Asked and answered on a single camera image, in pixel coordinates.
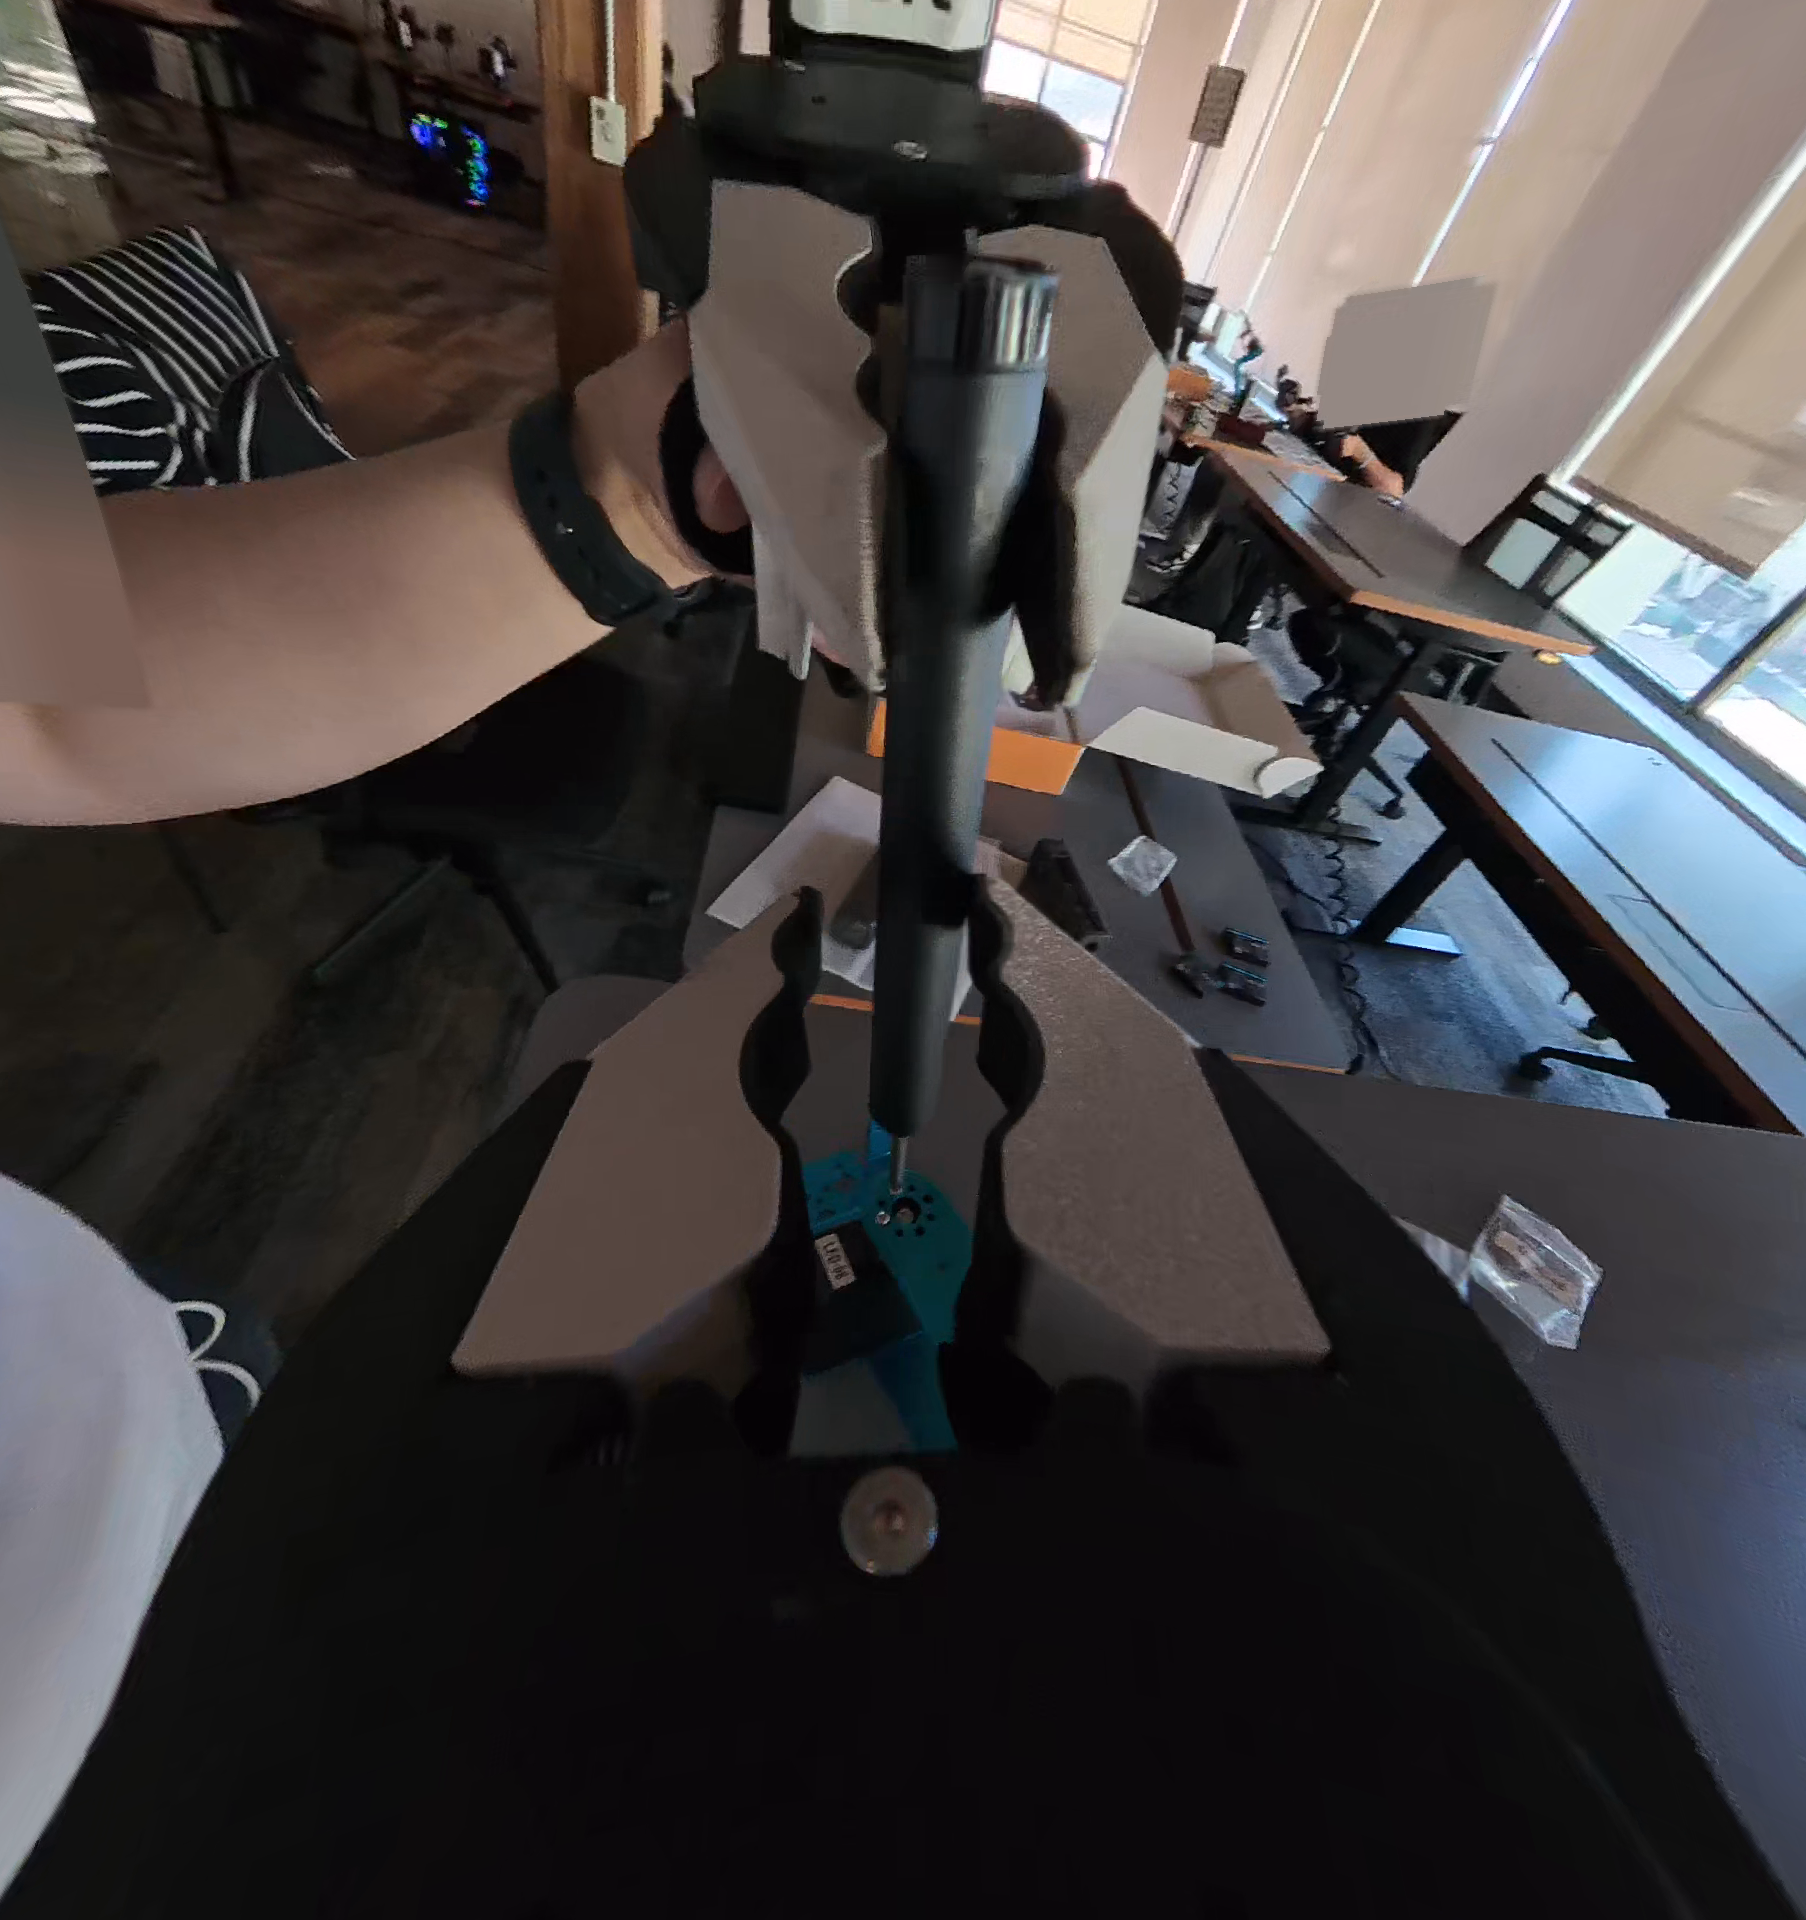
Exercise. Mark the black sign on pole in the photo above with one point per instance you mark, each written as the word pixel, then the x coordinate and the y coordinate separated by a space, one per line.
pixel 1221 102

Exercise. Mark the person's left hand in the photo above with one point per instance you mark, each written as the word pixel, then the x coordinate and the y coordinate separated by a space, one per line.
pixel 618 450

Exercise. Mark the orange white cardboard box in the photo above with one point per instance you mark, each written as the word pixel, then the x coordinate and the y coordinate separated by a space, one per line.
pixel 1188 674

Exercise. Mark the grey desk orange edge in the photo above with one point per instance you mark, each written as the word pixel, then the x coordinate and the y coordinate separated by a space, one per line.
pixel 1293 1035

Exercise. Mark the black white striped cloth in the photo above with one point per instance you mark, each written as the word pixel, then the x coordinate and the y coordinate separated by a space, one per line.
pixel 168 361

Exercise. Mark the dark grey electric screwdriver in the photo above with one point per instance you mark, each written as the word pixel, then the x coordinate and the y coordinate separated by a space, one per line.
pixel 940 721

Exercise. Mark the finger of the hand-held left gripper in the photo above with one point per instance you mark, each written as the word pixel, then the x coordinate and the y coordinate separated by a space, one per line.
pixel 1104 422
pixel 783 391

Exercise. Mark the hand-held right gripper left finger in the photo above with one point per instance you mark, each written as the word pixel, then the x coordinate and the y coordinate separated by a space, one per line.
pixel 633 1201

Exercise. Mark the large window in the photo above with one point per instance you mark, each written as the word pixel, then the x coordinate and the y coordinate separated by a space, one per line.
pixel 1802 674

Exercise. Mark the dark desk wooden edge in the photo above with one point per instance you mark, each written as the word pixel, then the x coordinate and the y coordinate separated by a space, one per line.
pixel 1638 842
pixel 1384 539

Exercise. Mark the grid pane window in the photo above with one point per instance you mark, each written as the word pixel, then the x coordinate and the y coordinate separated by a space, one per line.
pixel 1067 85

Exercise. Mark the small clear plastic bag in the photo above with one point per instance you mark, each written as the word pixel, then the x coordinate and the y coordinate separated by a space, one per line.
pixel 1142 866

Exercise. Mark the white paper sheet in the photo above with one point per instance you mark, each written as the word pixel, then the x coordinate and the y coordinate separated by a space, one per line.
pixel 813 842

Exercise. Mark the blue toy robot arm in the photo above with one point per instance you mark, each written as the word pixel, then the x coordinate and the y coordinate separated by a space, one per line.
pixel 925 1245

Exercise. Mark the computer with coloured lights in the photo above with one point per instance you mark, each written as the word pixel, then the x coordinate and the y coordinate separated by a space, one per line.
pixel 446 160

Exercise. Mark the beige roller blind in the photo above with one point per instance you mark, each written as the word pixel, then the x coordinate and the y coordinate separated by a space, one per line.
pixel 1384 150
pixel 1744 391

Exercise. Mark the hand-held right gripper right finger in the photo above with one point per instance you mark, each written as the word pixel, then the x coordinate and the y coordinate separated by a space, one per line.
pixel 1142 1201

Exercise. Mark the person's white shirt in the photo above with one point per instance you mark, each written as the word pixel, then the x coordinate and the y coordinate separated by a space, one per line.
pixel 48 1500

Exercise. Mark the person's left forearm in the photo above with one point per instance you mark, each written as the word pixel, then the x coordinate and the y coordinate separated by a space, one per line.
pixel 318 646

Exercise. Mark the black textured block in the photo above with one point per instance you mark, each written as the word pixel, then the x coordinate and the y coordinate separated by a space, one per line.
pixel 1065 894

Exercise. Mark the black wristband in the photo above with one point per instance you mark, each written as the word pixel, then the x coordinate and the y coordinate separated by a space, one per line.
pixel 572 526

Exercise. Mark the black rectangular case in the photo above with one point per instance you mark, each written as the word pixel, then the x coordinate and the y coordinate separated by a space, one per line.
pixel 853 916

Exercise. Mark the small black module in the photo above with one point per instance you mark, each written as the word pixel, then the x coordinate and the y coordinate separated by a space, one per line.
pixel 1240 988
pixel 1245 948
pixel 1194 975

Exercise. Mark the black mesh back chair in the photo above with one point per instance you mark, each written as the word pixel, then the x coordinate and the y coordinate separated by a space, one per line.
pixel 1601 526

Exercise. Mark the wooden pillar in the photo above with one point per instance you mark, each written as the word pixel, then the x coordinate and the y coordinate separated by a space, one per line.
pixel 572 271

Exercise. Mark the white switch box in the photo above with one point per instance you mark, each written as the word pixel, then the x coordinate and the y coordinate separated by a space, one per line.
pixel 610 128

